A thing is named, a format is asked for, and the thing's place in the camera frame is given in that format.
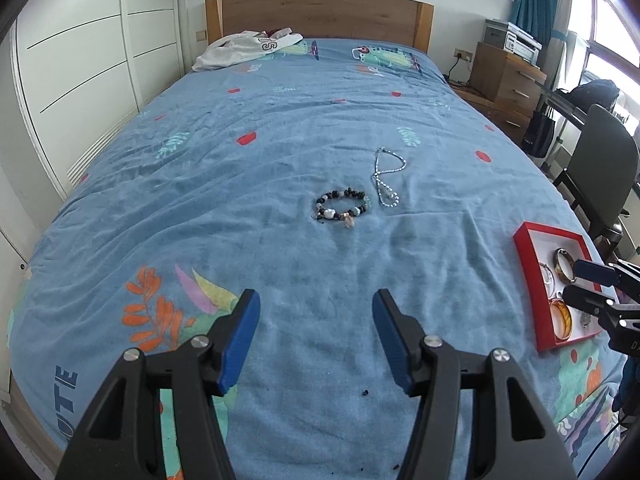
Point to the teal curtain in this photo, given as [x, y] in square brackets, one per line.
[540, 10]

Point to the blue printed blanket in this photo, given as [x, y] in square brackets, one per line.
[280, 135]

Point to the amber bangle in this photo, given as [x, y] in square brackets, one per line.
[562, 320]

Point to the dark backpack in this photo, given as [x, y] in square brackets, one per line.
[595, 92]

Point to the grey chair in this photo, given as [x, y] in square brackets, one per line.
[605, 160]

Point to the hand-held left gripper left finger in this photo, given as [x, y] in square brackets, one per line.
[240, 340]

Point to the white wardrobe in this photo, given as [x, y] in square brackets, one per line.
[75, 60]

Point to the wooden bed headboard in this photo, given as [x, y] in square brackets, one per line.
[320, 15]

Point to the red jewelry box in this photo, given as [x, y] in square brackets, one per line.
[530, 270]

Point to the brown horn bangle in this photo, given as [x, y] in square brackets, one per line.
[559, 264]

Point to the wooden nightstand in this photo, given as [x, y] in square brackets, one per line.
[505, 85]

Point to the white garment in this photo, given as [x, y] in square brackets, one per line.
[235, 50]

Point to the black bag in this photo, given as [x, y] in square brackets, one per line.
[539, 135]

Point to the plain silver bangle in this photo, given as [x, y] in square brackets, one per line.
[545, 275]

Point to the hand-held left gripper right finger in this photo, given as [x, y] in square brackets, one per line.
[395, 345]

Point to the wall outlet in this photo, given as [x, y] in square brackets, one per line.
[463, 55]

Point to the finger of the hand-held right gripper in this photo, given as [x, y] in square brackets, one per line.
[582, 297]
[595, 271]

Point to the white printer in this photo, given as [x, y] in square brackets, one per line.
[515, 42]

